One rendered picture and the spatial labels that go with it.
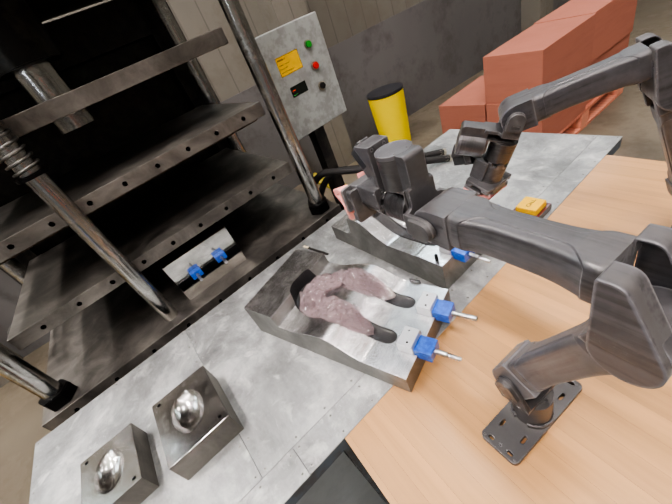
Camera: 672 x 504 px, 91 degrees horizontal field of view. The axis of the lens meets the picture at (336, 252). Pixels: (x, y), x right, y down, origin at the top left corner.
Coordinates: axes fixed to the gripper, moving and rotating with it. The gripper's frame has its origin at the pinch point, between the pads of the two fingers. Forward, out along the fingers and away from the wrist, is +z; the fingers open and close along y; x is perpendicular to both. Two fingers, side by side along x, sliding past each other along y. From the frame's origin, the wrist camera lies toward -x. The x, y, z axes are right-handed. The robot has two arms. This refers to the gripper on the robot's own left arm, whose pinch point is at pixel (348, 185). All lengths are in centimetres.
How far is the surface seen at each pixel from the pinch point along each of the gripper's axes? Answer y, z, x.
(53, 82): 40, 95, -42
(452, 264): -17.3, -5.4, 33.0
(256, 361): 38, 18, 39
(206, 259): 34, 70, 28
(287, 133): -18, 68, 2
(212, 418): 51, 4, 32
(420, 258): -13.0, 1.3, 30.7
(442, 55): -335, 289, 65
